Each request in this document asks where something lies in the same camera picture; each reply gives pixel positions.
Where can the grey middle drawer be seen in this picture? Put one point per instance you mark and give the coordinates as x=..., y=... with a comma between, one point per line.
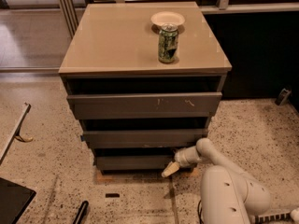
x=143, y=138

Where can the small black floor marker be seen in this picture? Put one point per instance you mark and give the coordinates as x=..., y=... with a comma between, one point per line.
x=112, y=195

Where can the black curved handle object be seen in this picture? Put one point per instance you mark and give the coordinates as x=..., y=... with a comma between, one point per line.
x=81, y=213

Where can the grey top drawer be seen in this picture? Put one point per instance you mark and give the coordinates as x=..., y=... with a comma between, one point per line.
x=149, y=106

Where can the grey drawer cabinet beige top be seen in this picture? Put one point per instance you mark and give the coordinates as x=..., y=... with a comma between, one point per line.
x=115, y=51

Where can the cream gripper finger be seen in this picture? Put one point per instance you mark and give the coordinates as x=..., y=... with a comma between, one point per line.
x=171, y=168

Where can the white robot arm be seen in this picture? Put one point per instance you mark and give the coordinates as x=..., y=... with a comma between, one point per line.
x=229, y=195

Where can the green soda can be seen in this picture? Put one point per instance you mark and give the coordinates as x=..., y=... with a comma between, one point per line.
x=168, y=43

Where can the metal railing frame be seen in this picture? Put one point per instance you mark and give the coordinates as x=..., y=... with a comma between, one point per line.
x=280, y=17

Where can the grey power strip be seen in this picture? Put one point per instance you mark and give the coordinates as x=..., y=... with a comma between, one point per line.
x=287, y=215

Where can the small grey floor device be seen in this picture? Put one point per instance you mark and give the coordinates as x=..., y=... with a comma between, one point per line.
x=283, y=97

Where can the white paper bowl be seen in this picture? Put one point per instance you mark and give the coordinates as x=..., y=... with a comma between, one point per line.
x=165, y=17

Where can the grey drawer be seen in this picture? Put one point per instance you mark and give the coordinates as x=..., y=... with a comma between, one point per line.
x=148, y=162
x=143, y=138
x=149, y=106

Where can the grey bottom drawer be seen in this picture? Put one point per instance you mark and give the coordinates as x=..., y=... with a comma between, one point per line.
x=148, y=162

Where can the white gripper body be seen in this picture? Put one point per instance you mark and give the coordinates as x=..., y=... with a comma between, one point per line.
x=183, y=160

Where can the black panel corner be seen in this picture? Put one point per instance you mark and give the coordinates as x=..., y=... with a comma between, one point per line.
x=14, y=199

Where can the grey table edge with leg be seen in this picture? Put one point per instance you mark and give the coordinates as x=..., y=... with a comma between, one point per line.
x=16, y=133

